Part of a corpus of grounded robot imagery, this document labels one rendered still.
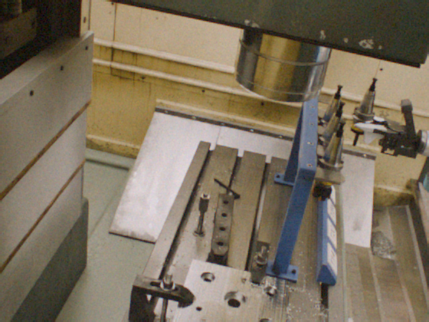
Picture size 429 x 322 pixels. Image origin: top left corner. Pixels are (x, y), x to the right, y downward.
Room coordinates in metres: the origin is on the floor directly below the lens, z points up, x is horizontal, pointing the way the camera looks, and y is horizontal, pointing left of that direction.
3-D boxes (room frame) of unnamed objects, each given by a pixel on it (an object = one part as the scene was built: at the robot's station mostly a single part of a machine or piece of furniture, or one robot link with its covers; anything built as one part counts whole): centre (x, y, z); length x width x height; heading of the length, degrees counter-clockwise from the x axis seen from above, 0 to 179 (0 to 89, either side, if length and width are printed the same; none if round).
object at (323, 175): (1.07, -0.20, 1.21); 0.07 x 0.05 x 0.01; 88
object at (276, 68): (0.89, -0.03, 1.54); 0.16 x 0.16 x 0.12
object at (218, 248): (1.15, 0.02, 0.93); 0.26 x 0.05 x 0.06; 3
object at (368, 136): (1.42, -0.34, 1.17); 0.09 x 0.03 x 0.06; 102
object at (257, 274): (0.98, -0.09, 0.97); 0.13 x 0.03 x 0.15; 178
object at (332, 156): (1.12, -0.21, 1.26); 0.04 x 0.04 x 0.07
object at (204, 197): (1.16, 0.08, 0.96); 0.03 x 0.03 x 0.13
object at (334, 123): (1.23, -0.21, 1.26); 0.04 x 0.04 x 0.07
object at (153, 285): (0.83, 0.11, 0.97); 0.13 x 0.03 x 0.15; 88
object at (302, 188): (1.07, -0.15, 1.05); 0.10 x 0.05 x 0.30; 88
